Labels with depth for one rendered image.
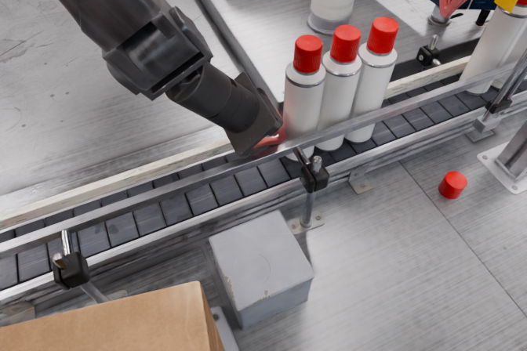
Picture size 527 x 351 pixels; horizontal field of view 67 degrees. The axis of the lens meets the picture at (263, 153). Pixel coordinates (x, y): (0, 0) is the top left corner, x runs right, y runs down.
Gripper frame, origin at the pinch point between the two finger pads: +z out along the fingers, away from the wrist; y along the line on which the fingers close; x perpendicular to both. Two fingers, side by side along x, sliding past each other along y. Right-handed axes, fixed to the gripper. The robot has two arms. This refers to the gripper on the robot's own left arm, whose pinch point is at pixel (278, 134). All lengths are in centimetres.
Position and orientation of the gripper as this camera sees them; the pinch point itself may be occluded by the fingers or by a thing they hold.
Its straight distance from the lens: 58.0
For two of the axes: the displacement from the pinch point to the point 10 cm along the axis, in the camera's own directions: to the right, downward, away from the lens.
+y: -4.1, -7.3, 5.5
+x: -7.3, 6.3, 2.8
